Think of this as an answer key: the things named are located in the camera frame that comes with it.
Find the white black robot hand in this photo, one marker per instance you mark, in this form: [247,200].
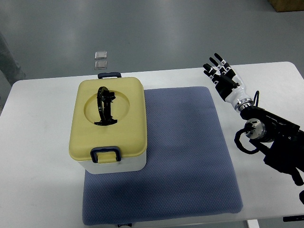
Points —
[228,83]

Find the yellow box lid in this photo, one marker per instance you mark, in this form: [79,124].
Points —
[109,121]

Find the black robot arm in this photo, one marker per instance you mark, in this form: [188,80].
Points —
[281,141]

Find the brown cardboard box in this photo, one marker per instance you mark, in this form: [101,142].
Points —
[287,5]

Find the white storage box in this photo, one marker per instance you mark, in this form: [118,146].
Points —
[125,165]

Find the blue padded mat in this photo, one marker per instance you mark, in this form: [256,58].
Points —
[188,172]

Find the lower metal floor plate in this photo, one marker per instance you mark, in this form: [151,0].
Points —
[100,64]

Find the metal floor plate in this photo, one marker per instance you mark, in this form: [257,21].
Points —
[100,64]
[101,55]

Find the upper metal floor plate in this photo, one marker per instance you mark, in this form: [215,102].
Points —
[101,55]

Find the black table edge bracket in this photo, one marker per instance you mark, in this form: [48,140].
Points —
[293,218]

